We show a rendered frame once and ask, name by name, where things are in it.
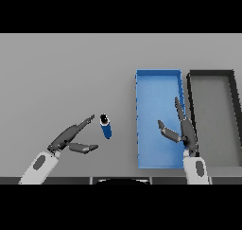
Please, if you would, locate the blue bin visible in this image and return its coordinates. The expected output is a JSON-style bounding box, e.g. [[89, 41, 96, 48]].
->
[[134, 68, 191, 170]]

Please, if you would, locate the dark grey bin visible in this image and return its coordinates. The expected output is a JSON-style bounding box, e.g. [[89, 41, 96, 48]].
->
[[185, 69, 242, 168]]

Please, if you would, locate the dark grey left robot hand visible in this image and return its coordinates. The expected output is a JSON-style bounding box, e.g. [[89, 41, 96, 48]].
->
[[46, 114, 99, 156]]

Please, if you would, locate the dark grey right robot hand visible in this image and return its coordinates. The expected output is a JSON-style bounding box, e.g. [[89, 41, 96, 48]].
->
[[157, 97, 200, 158]]

